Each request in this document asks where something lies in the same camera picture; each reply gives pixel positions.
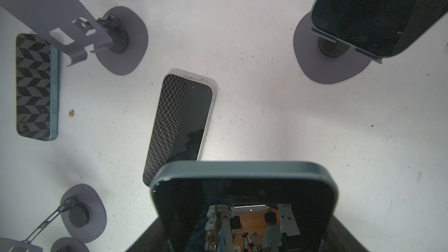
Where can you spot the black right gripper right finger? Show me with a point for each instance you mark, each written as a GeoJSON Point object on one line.
{"type": "Point", "coordinates": [338, 238]}

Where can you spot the dark phone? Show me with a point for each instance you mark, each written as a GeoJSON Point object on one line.
{"type": "Point", "coordinates": [244, 206]}

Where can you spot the round grey stand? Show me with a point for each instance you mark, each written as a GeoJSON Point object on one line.
{"type": "Point", "coordinates": [324, 61]}
{"type": "Point", "coordinates": [68, 245]}
{"type": "Point", "coordinates": [82, 212]}
{"type": "Point", "coordinates": [119, 38]}

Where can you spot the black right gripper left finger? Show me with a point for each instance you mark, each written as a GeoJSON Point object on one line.
{"type": "Point", "coordinates": [154, 239]}

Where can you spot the green-edged phone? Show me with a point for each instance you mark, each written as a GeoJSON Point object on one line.
{"type": "Point", "coordinates": [382, 28]}

